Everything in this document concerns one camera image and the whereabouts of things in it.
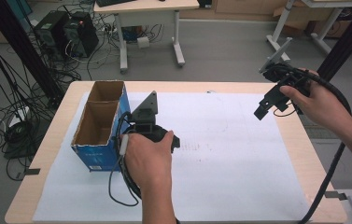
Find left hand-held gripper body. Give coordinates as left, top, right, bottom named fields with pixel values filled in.
left=119, top=91, right=181, bottom=154

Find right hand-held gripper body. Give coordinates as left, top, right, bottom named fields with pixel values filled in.
left=259, top=36, right=314, bottom=95

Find person's left hand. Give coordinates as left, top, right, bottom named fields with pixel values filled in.
left=123, top=130, right=176, bottom=193

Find person's right hand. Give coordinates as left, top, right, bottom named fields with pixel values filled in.
left=279, top=69, right=352, bottom=137

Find blue cardboard box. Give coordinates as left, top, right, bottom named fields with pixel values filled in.
left=70, top=80, right=132, bottom=173

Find white metal table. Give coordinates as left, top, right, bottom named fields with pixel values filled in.
left=265, top=0, right=352, bottom=64

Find brown cardboard box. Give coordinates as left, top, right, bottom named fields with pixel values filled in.
left=272, top=0, right=335, bottom=37

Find white paper sheet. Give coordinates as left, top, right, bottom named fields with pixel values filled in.
left=32, top=91, right=311, bottom=223

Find small white box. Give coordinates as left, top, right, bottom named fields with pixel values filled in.
left=136, top=36, right=151, bottom=49

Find black computer tower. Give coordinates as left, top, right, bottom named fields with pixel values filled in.
left=33, top=10, right=71, bottom=61
left=63, top=11, right=100, bottom=59

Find wooden desk with white legs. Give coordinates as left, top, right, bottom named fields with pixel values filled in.
left=93, top=0, right=201, bottom=75

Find grey tape strip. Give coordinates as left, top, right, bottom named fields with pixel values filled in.
left=324, top=190, right=348, bottom=202
left=23, top=167, right=41, bottom=176

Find black keyboard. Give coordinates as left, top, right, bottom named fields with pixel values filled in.
left=95, top=0, right=138, bottom=8

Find white power strip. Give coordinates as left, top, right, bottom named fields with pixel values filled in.
left=7, top=105, right=31, bottom=128

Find thin black cable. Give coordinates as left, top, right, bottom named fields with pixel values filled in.
left=272, top=102, right=298, bottom=119
left=107, top=154, right=141, bottom=208

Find white cable plug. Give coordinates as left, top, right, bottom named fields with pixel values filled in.
left=119, top=133, right=131, bottom=157

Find black metal post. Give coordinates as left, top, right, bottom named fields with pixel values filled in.
left=0, top=0, right=65, bottom=108
left=316, top=0, right=352, bottom=82

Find thick black sleeved cable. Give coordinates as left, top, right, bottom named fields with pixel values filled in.
left=271, top=63, right=352, bottom=224

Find tangle of black floor cables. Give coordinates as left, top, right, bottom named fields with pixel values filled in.
left=0, top=12, right=83, bottom=182

